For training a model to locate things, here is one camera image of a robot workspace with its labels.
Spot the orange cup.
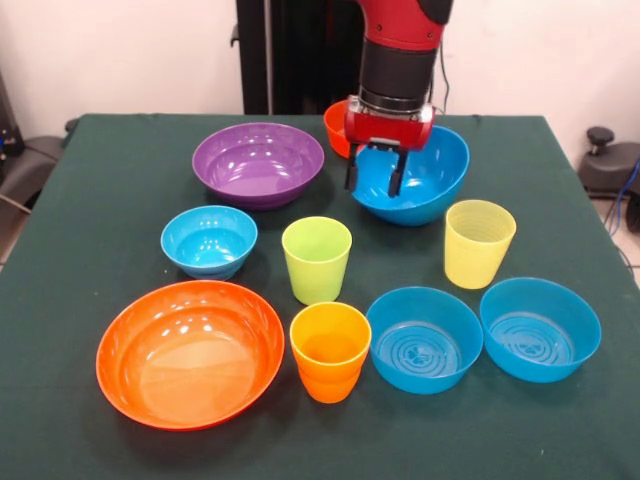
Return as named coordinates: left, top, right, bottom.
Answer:
left=289, top=301, right=373, bottom=404

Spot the black equipment box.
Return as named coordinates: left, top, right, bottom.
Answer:
left=0, top=69, right=25, bottom=174

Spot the grey cable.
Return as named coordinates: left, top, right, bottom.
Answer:
left=0, top=192, right=32, bottom=216

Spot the blue ring-patterned bowl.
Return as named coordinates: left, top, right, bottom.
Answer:
left=479, top=277, right=603, bottom=385
left=365, top=286, right=485, bottom=396

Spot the blue cable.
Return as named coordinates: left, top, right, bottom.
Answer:
left=607, top=157, right=640, bottom=236

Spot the dark green table cloth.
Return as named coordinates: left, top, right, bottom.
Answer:
left=0, top=113, right=640, bottom=480

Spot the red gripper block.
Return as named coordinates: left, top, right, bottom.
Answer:
left=343, top=102, right=435, bottom=199

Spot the small red-orange bowl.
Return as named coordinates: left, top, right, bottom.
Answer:
left=322, top=102, right=361, bottom=160

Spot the purple bowl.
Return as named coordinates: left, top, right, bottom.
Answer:
left=191, top=122, right=326, bottom=211

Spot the black pedestal foot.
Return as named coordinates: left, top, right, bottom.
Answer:
left=0, top=134, right=66, bottom=211
left=578, top=126, right=640, bottom=200

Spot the large deep blue bowl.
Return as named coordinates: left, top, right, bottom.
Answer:
left=349, top=124, right=472, bottom=228

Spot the small light blue bowl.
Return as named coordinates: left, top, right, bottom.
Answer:
left=160, top=204, right=259, bottom=281

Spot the green cup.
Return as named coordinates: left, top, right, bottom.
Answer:
left=281, top=215, right=354, bottom=306

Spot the large orange bowl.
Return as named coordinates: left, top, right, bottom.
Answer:
left=95, top=279, right=286, bottom=432

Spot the yellow cup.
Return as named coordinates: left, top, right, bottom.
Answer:
left=444, top=199, right=518, bottom=290

